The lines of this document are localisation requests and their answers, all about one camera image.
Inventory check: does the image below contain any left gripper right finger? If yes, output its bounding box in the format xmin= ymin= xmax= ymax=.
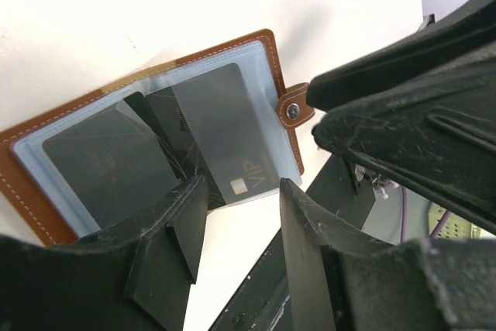
xmin=280 ymin=178 xmax=495 ymax=330

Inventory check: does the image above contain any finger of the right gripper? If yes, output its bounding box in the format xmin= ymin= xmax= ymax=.
xmin=306 ymin=0 xmax=495 ymax=112
xmin=313 ymin=63 xmax=495 ymax=233

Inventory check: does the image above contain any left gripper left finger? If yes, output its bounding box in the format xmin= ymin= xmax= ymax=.
xmin=1 ymin=175 xmax=208 ymax=330

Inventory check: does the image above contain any brown leather card holder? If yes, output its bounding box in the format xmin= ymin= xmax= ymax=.
xmin=0 ymin=28 xmax=315 ymax=247

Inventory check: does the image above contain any dark card left pocket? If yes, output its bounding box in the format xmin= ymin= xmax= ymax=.
xmin=43 ymin=92 xmax=185 ymax=228

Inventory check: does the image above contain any black VIP credit card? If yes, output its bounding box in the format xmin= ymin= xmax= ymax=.
xmin=146 ymin=63 xmax=278 ymax=209

